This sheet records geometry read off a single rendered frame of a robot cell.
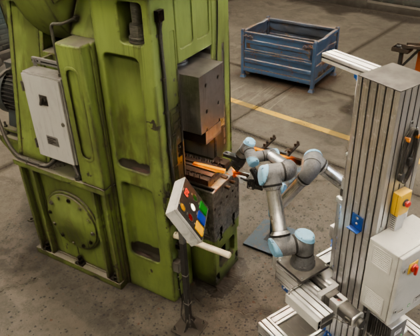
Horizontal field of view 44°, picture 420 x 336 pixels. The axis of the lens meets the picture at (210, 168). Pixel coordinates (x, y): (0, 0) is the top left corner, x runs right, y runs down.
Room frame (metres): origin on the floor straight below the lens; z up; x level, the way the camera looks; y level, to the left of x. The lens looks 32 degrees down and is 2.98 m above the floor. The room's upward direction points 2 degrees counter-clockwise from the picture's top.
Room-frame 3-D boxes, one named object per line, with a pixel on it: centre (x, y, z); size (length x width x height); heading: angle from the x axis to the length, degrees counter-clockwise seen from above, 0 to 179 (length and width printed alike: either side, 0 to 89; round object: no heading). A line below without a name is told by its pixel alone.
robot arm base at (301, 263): (2.30, -0.53, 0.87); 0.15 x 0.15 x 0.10
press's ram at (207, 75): (3.21, 0.12, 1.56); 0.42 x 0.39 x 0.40; 58
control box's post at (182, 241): (2.55, 0.19, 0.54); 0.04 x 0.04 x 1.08; 58
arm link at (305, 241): (2.30, -0.53, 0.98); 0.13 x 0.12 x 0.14; 102
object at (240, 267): (3.04, -0.07, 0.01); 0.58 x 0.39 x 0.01; 148
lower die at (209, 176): (3.18, 0.14, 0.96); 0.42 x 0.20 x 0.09; 58
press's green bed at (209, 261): (3.23, 0.12, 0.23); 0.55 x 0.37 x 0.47; 58
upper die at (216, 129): (3.18, 0.14, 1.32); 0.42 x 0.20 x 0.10; 58
